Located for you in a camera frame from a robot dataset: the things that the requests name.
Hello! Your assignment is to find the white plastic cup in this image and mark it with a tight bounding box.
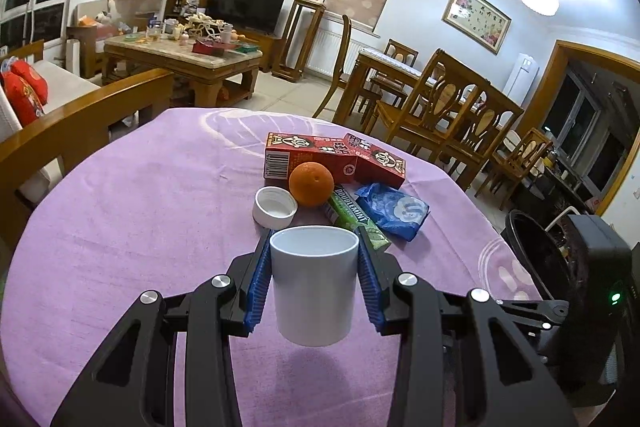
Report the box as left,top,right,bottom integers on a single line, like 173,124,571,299
270,225,359,347

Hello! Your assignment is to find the red milk carton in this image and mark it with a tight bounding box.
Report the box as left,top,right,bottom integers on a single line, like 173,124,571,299
264,132,357,183
343,133,407,190

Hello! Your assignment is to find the blue plastic packet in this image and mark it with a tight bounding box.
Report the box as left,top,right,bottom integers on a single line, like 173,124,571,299
355,183,430,242

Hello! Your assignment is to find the purple tablecloth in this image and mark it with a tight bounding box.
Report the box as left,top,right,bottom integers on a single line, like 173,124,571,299
0,106,544,427

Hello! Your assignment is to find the green gum pack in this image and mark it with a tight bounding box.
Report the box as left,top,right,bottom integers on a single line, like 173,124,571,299
322,184,392,253

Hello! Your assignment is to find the white plastic lid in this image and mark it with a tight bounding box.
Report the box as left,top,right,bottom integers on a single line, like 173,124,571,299
252,186,298,231

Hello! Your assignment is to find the orange fruit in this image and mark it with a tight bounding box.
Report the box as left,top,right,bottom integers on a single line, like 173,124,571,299
288,161,334,208

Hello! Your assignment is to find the wooden dining chair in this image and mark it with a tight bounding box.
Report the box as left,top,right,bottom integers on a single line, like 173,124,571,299
312,14,381,127
361,48,492,153

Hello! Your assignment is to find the white air conditioner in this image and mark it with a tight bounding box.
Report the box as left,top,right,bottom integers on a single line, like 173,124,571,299
502,53,539,106

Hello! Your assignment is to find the red cushion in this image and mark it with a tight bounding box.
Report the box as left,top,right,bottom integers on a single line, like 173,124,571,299
1,60,49,127

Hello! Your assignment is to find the wooden coffee table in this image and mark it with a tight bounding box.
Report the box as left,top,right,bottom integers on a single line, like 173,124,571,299
102,34,262,107

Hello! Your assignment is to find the wooden dining table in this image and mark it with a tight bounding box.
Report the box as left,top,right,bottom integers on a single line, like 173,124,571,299
332,45,482,128

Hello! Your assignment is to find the framed floral picture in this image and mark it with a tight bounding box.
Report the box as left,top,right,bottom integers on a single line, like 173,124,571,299
442,0,511,55

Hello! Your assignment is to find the tall wooden plant stand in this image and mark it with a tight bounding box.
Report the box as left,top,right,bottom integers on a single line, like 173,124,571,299
271,0,326,82

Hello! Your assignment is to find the black television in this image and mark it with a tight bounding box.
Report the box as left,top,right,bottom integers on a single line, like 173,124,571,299
206,0,284,34

